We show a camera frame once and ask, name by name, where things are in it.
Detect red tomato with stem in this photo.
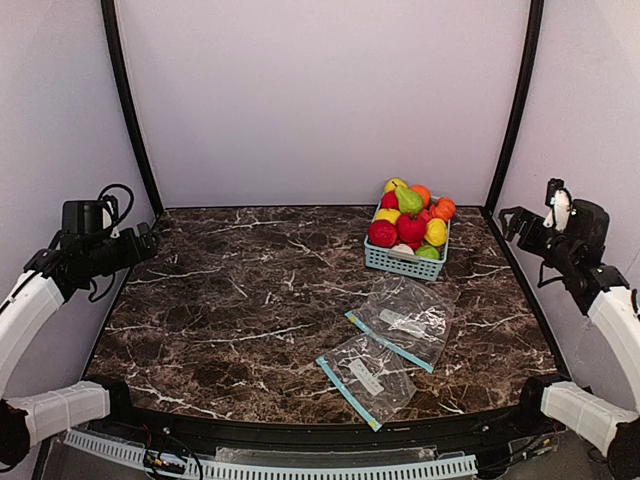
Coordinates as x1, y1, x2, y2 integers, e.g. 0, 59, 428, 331
396, 213, 427, 244

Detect clear zip bag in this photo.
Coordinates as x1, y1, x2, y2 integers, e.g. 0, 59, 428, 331
346, 276, 455, 373
316, 334, 416, 432

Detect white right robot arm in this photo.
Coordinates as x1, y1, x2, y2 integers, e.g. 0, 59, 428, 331
499, 199, 639, 479

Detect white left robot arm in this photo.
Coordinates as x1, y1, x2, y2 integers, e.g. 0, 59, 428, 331
1, 183, 159, 473

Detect orange pumpkin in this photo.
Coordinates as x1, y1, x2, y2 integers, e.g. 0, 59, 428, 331
430, 197, 456, 223

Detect yellow lemon right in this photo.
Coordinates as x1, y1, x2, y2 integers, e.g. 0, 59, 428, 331
424, 218, 448, 247

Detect green lime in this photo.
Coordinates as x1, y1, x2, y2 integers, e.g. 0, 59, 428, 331
415, 244, 441, 260

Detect orange fruit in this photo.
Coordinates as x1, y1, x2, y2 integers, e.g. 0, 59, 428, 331
410, 185, 431, 208

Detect green pear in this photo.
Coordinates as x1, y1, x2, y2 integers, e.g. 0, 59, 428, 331
395, 185, 424, 215

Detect white garlic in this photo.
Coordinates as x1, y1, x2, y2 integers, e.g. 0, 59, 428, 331
391, 244, 414, 255

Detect light blue plastic basket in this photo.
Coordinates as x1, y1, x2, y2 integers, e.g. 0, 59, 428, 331
363, 202, 452, 282

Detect yellow apple front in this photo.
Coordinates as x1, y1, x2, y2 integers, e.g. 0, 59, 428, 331
375, 208, 402, 225

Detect red apple back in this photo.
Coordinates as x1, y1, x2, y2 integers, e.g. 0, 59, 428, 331
380, 190, 399, 210

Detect yellow fruit back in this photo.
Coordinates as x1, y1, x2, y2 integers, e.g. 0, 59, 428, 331
384, 177, 408, 194

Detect red wrinkled fruit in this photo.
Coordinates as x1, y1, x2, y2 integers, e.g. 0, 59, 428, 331
368, 220, 398, 249

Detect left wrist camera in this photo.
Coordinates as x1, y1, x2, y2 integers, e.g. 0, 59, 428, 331
101, 195, 119, 239

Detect black front table rail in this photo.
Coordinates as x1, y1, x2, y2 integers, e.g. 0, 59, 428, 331
88, 406, 564, 460

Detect white slotted cable duct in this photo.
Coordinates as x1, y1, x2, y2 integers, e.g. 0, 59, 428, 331
64, 430, 479, 480

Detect black right frame post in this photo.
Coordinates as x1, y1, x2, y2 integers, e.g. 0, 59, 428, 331
484, 0, 545, 216

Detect black frame post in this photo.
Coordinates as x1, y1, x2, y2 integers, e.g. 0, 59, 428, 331
484, 0, 545, 216
100, 0, 164, 219

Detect black left frame post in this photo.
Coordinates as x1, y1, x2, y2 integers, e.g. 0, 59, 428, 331
100, 0, 164, 219

